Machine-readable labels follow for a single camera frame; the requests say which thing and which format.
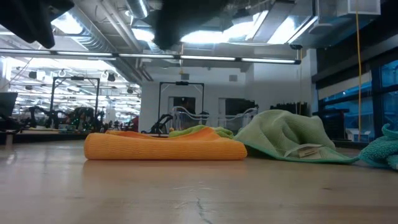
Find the lime green microfiber towel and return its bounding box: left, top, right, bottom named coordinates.
left=168, top=124, right=235, bottom=140

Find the orange microfiber towel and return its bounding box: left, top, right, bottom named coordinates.
left=83, top=127, right=249, bottom=162

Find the pale green towel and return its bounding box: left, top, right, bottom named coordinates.
left=233, top=109, right=361, bottom=165

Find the teal microfiber towel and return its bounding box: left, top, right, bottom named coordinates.
left=358, top=123, right=398, bottom=171

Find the long ceiling light bar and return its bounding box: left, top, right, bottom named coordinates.
left=0, top=49, right=302, bottom=65

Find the dark monitor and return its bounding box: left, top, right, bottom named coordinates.
left=0, top=91, right=19, bottom=118

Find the clear plastic bin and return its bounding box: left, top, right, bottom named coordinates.
left=170, top=105, right=259, bottom=133

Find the black rack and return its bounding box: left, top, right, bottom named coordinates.
left=269, top=101, right=309, bottom=118

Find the white ceiling vent box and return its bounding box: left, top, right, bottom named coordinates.
left=337, top=0, right=382, bottom=17

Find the black cabinet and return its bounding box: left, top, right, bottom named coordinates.
left=312, top=108, right=351, bottom=141

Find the round silver air duct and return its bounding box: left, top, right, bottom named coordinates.
left=125, top=0, right=150, bottom=19

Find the yellow hanging cable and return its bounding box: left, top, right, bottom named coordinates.
left=355, top=12, right=364, bottom=142

